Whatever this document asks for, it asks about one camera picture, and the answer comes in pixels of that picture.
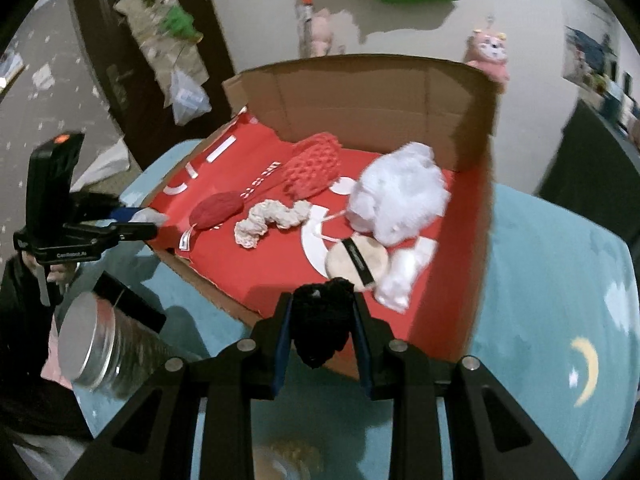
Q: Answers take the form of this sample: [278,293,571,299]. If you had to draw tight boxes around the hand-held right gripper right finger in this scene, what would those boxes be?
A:
[351,291,578,480]

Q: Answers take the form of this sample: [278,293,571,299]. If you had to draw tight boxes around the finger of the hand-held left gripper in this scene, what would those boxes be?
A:
[100,222,159,245]
[72,192,147,223]

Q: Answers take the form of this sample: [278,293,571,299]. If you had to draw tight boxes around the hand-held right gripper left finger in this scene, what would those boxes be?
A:
[64,292,296,480]

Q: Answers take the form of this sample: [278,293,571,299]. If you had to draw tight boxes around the small grey white cloth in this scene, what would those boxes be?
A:
[130,209,170,227]

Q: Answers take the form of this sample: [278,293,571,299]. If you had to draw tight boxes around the black fluffy scrunchie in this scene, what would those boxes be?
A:
[290,278,356,369]

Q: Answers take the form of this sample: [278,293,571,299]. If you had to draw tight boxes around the red yarn ball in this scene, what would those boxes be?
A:
[177,190,244,252]

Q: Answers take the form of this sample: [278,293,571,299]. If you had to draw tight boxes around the cardboard box red inside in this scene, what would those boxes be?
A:
[142,53,501,382]

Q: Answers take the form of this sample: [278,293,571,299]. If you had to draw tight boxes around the beige powder puff black ribbon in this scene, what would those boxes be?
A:
[324,237,390,292]

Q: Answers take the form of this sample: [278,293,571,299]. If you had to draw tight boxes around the beige knitted scrunchie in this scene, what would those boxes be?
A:
[233,198,314,250]

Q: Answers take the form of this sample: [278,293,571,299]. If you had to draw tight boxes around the person's left hand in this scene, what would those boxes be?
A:
[20,254,77,292]

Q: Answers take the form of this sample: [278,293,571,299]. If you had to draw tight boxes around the white paper sheet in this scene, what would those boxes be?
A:
[72,139,132,194]

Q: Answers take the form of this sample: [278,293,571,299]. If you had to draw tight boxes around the small black box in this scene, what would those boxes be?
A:
[92,269,167,334]

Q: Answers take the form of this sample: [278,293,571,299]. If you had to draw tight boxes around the clear plastic jar gold contents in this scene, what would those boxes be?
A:
[254,439,327,480]

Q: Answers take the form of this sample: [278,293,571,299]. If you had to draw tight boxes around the glass jar metal lid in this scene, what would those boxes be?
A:
[57,292,202,402]

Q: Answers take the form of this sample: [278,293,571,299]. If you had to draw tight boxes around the open book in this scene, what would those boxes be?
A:
[0,39,27,92]

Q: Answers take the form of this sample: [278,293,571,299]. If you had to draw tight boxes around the clear plastic bag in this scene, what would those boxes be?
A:
[169,67,212,127]

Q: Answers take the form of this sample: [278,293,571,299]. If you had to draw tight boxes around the dark brown door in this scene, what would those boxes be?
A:
[67,0,236,172]

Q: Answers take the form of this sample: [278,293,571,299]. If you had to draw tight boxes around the pink cloth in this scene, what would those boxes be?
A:
[42,329,75,387]

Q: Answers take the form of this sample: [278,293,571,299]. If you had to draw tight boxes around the beige hanging organizer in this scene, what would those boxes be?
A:
[113,0,210,107]

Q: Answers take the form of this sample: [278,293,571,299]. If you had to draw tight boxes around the white fluffy bath pouf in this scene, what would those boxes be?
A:
[347,142,451,247]

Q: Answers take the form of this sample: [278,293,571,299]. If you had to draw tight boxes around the teal blanket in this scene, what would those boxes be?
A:
[75,140,640,480]

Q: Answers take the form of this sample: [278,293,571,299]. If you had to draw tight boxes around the red knitted pouch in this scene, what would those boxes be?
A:
[281,132,344,200]

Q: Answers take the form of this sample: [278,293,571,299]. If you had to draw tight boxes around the green plush toy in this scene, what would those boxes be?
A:
[159,3,204,44]

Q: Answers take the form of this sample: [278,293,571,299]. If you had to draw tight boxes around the white bottle red cap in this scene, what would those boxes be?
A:
[297,0,317,59]

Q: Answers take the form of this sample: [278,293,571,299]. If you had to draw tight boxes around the small pink pig toy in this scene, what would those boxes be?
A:
[310,8,335,57]

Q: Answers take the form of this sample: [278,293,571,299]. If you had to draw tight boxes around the dark cloth covered table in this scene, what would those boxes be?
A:
[534,99,640,234]

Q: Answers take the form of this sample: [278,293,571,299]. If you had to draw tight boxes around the pink plush toy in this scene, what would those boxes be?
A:
[463,22,511,94]

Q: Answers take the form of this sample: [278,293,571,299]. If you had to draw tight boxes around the row of bottles and boxes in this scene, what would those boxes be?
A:
[564,24,640,147]

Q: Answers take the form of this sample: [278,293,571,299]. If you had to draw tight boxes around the door handle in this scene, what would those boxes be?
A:
[92,64,127,107]

